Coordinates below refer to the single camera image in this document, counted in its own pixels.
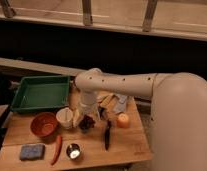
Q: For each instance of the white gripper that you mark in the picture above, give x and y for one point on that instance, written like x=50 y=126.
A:
x=87 y=106

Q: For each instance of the dark grape bunch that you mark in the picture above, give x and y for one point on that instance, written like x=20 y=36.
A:
x=87 y=123

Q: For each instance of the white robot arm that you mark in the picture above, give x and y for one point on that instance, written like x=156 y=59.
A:
x=178 y=108

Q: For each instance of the small blue bowl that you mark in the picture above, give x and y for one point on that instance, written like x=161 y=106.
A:
x=85 y=130

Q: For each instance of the red bowl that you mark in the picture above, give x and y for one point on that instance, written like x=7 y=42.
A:
x=44 y=124

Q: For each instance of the black brush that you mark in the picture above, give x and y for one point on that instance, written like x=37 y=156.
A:
x=103 y=113

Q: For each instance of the wooden spatula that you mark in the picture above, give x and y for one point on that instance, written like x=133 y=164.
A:
x=104 y=100

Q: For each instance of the white cup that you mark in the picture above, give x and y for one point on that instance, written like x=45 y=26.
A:
x=65 y=117

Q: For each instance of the grey cloth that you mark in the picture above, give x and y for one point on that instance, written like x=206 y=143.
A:
x=121 y=104

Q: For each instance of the orange apple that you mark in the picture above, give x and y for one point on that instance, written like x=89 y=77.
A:
x=123 y=120

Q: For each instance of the wooden table board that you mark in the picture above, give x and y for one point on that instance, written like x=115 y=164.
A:
x=127 y=145

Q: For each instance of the small metal cup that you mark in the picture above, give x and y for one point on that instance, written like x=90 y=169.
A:
x=73 y=151

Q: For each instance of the red chili pepper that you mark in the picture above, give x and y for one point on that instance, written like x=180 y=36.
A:
x=57 y=149

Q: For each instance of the green plastic tray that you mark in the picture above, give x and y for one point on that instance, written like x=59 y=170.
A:
x=41 y=93

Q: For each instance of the blue sponge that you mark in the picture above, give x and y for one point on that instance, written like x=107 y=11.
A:
x=32 y=152

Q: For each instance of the black handled knife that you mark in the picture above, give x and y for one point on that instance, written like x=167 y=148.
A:
x=107 y=135

